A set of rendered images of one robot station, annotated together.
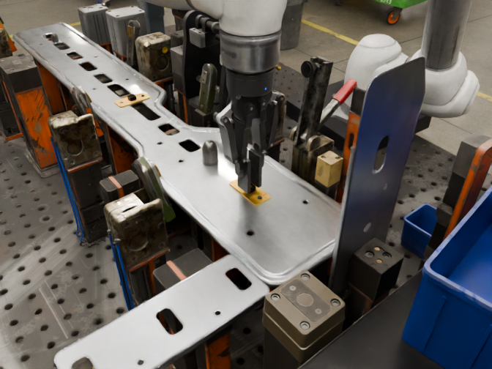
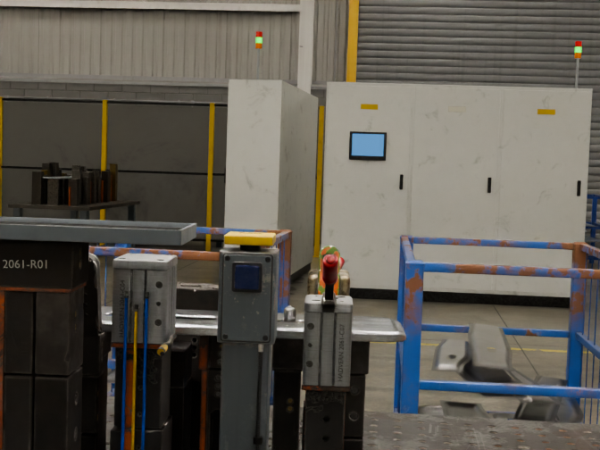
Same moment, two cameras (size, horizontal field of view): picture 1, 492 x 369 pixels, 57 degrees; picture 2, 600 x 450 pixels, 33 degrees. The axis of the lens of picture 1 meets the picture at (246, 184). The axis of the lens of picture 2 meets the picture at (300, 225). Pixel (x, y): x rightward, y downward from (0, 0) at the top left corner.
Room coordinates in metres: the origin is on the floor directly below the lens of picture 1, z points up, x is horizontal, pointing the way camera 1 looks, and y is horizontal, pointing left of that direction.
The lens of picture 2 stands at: (2.46, -0.57, 1.25)
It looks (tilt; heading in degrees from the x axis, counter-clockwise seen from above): 4 degrees down; 130
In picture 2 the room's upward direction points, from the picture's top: 2 degrees clockwise
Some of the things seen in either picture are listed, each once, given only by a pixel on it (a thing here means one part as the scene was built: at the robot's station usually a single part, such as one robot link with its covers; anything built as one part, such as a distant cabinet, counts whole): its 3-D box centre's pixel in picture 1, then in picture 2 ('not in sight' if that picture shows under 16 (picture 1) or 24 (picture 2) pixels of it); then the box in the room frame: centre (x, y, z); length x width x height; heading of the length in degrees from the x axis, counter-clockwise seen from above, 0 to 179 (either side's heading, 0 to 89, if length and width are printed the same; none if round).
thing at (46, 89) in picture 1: (56, 75); (349, 420); (1.52, 0.68, 0.84); 0.18 x 0.06 x 0.29; 129
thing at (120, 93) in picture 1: (127, 140); not in sight; (1.08, 0.34, 0.84); 0.17 x 0.06 x 0.29; 129
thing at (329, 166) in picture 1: (320, 230); not in sight; (0.68, -0.15, 0.88); 0.04 x 0.04 x 0.36; 39
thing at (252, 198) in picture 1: (249, 188); not in sight; (0.66, -0.01, 1.01); 0.08 x 0.04 x 0.01; 38
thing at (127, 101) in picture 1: (132, 98); not in sight; (1.02, 0.28, 1.01); 0.08 x 0.04 x 0.01; 129
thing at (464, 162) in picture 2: not in sight; (453, 170); (-2.54, 7.54, 1.22); 2.40 x 0.54 x 2.45; 35
